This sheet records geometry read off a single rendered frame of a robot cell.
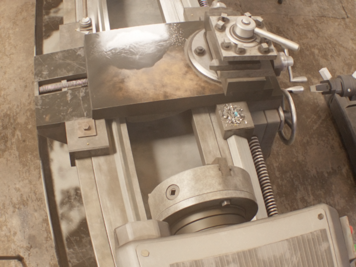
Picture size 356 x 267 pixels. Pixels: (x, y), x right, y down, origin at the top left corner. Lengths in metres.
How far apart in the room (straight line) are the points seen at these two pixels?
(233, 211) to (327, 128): 1.75
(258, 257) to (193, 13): 1.21
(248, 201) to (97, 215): 0.51
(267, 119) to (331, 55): 1.51
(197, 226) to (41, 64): 0.90
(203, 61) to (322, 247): 0.91
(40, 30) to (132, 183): 1.22
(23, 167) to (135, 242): 1.70
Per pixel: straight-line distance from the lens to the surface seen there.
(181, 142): 2.00
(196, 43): 1.95
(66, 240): 2.17
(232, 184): 1.38
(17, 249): 2.62
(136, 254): 1.14
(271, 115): 2.01
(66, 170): 2.30
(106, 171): 1.80
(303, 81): 2.10
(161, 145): 1.99
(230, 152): 1.86
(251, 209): 1.45
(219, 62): 1.73
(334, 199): 2.87
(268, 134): 2.06
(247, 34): 1.71
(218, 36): 1.73
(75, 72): 1.96
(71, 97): 1.90
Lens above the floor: 2.39
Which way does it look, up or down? 56 degrees down
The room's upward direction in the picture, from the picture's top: 8 degrees clockwise
